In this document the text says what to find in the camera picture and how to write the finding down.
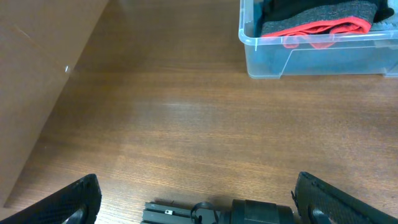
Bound clear plastic storage container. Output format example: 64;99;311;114
238;0;397;78

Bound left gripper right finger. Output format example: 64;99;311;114
292;172;397;224

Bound light grey jeans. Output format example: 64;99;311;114
370;0;397;31

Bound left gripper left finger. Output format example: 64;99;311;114
1;174;102;224

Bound black shorts red grey waistband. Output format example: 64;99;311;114
255;0;382;38

